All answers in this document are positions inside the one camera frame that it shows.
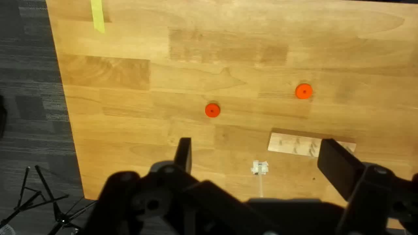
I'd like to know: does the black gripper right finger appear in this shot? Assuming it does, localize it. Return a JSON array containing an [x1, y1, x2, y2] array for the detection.
[[316, 138, 418, 235]]

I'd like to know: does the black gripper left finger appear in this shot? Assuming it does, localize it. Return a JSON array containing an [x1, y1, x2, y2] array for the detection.
[[83, 137, 279, 235]]

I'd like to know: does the orange plastic ring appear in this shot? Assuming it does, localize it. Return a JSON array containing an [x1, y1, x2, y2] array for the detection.
[[294, 82, 314, 100], [203, 102, 222, 119]]

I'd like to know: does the wooden peg board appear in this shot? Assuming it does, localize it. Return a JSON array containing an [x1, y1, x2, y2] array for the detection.
[[266, 129, 358, 159]]

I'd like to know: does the clear plastic stand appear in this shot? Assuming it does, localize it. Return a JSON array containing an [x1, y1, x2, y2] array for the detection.
[[250, 159, 270, 200]]

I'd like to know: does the black tripod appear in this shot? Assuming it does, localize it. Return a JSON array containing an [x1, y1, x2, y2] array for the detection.
[[0, 163, 96, 235]]

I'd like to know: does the yellow tape strip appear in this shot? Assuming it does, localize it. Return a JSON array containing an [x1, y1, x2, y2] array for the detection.
[[88, 0, 107, 34]]

